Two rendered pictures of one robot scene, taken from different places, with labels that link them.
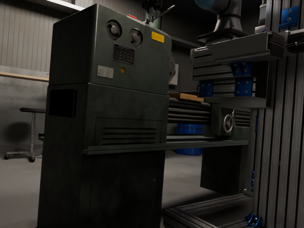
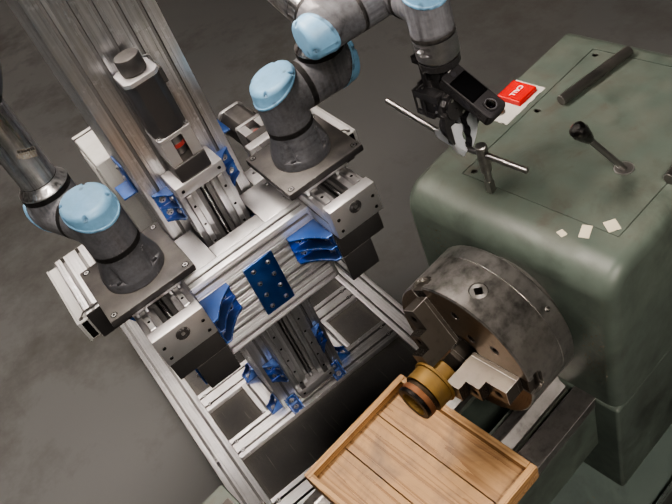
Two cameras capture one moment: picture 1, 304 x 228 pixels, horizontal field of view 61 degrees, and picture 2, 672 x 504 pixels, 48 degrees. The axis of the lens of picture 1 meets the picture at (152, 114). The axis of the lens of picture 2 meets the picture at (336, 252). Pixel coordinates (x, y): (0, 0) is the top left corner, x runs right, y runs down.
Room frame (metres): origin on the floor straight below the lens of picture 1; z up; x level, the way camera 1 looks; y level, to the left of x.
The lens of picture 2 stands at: (2.79, 0.09, 2.25)
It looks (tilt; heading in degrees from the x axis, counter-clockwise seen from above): 43 degrees down; 198
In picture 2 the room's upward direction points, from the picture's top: 24 degrees counter-clockwise
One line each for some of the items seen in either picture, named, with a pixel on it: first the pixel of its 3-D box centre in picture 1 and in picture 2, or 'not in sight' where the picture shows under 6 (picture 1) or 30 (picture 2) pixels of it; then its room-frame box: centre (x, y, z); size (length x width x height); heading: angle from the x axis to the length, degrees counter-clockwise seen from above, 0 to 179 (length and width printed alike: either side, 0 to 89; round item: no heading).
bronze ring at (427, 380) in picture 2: not in sight; (429, 386); (2.01, -0.10, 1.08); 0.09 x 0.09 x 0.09; 45
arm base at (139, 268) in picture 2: not in sight; (124, 254); (1.62, -0.76, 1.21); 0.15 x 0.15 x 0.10
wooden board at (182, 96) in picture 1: (174, 97); (417, 475); (2.08, -0.17, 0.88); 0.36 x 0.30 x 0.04; 45
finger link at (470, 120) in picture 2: (152, 13); (461, 125); (1.66, 0.05, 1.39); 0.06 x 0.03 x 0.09; 45
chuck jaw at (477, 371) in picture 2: not in sight; (492, 381); (2.03, 0.01, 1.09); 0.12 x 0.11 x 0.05; 45
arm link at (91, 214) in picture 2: not in sight; (95, 218); (1.62, -0.77, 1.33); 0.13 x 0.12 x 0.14; 58
